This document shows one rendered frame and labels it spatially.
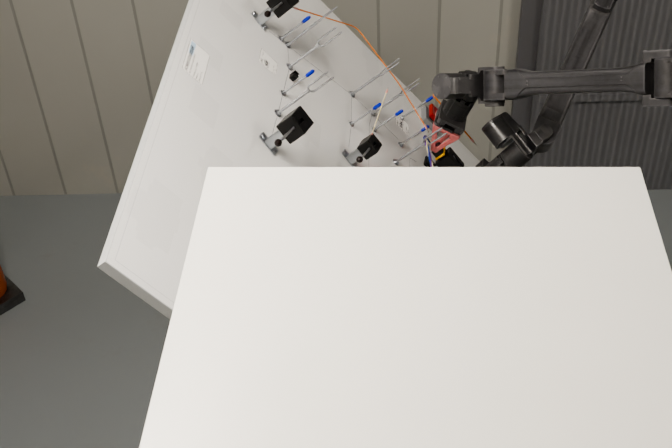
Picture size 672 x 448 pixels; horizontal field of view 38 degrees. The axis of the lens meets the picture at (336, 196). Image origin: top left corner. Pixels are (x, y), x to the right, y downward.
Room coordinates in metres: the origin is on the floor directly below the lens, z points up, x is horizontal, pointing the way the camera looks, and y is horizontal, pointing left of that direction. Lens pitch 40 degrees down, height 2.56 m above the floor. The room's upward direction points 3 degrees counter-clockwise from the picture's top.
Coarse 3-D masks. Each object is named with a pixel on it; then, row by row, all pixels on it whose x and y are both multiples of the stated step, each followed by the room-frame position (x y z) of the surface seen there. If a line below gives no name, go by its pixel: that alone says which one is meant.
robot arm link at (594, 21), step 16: (608, 0) 2.01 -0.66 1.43; (592, 16) 2.01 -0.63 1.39; (608, 16) 2.00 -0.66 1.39; (576, 32) 1.99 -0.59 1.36; (592, 32) 1.98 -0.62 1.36; (576, 48) 1.95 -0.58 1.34; (592, 48) 1.94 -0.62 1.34; (576, 64) 1.91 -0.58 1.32; (560, 96) 1.85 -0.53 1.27; (544, 112) 1.82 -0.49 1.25; (560, 112) 1.81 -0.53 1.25; (560, 128) 1.78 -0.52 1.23; (544, 144) 1.75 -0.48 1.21
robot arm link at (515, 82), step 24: (504, 72) 1.74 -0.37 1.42; (528, 72) 1.71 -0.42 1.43; (552, 72) 1.68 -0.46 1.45; (576, 72) 1.65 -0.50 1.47; (600, 72) 1.62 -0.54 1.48; (624, 72) 1.59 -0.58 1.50; (648, 72) 1.58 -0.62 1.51; (504, 96) 1.71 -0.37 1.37; (528, 96) 1.72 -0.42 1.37; (648, 96) 1.54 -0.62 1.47
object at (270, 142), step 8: (296, 112) 1.45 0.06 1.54; (304, 112) 1.47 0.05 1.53; (288, 120) 1.43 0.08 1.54; (296, 120) 1.43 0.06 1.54; (304, 120) 1.45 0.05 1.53; (280, 128) 1.43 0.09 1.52; (288, 128) 1.43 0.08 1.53; (296, 128) 1.43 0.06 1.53; (304, 128) 1.43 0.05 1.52; (264, 136) 1.46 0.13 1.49; (272, 136) 1.45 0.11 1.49; (280, 136) 1.45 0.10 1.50; (288, 136) 1.43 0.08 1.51; (296, 136) 1.42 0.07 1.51; (272, 144) 1.45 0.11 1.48; (280, 144) 1.38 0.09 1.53; (272, 152) 1.44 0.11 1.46
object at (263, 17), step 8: (272, 0) 1.79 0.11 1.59; (280, 0) 1.78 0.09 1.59; (288, 0) 1.79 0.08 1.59; (296, 0) 1.81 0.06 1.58; (272, 8) 1.75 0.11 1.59; (280, 8) 1.78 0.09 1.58; (288, 8) 1.77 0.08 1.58; (256, 16) 1.81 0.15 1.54; (264, 16) 1.80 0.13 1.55; (280, 16) 1.77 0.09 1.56; (264, 24) 1.81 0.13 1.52
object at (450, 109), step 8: (448, 104) 1.80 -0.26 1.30; (456, 104) 1.79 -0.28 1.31; (464, 104) 1.78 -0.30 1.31; (472, 104) 1.79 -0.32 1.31; (440, 112) 1.79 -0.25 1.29; (448, 112) 1.79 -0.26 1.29; (456, 112) 1.78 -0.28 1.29; (464, 112) 1.78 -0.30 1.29; (440, 120) 1.76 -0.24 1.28; (448, 120) 1.77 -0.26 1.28; (456, 120) 1.78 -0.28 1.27; (464, 120) 1.79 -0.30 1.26; (456, 128) 1.75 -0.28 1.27; (464, 128) 1.76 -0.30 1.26
